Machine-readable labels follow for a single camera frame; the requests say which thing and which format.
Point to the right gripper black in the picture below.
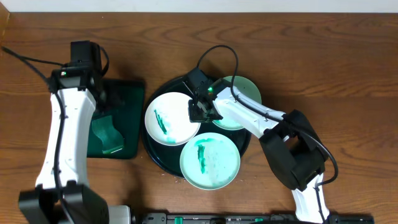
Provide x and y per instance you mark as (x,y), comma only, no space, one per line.
(194,114)

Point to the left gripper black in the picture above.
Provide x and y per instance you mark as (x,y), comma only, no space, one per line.
(104,97)

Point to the white plate with green smear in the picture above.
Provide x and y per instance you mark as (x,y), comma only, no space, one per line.
(167,120)

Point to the green scrub sponge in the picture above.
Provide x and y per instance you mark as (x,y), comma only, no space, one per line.
(111,139)

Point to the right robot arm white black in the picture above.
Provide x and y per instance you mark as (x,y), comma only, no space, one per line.
(294,152)

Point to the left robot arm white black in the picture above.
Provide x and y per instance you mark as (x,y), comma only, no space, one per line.
(62,193)

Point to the dark green rectangular tray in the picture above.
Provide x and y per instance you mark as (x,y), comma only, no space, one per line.
(125,99)

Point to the round black serving tray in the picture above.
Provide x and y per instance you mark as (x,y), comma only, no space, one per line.
(168,157)

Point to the pale green plate back right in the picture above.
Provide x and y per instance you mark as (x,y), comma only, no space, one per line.
(248,88)

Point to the pale green plate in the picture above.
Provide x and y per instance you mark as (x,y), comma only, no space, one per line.
(210,161)
(248,88)

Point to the pale green plate front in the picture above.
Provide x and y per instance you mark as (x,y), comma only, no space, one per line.
(210,161)

